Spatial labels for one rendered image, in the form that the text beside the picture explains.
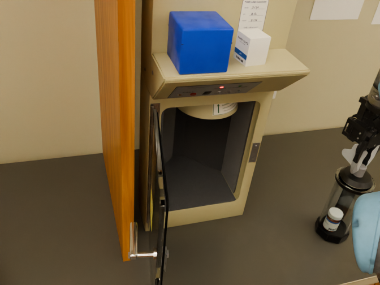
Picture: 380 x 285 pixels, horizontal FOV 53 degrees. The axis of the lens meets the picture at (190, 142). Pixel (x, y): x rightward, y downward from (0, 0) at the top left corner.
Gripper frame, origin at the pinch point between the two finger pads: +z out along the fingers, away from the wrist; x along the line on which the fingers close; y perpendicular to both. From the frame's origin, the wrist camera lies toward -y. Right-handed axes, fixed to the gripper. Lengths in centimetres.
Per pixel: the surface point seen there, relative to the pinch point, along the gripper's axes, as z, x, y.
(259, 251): 26.0, 25.6, 4.4
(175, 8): -40, 48, 25
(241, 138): -1.4, 23.6, 24.0
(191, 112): -12.5, 39.8, 27.1
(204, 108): -14.1, 37.2, 25.1
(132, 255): -1, 67, 2
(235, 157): 6.3, 23.4, 24.9
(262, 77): -29.9, 35.2, 10.1
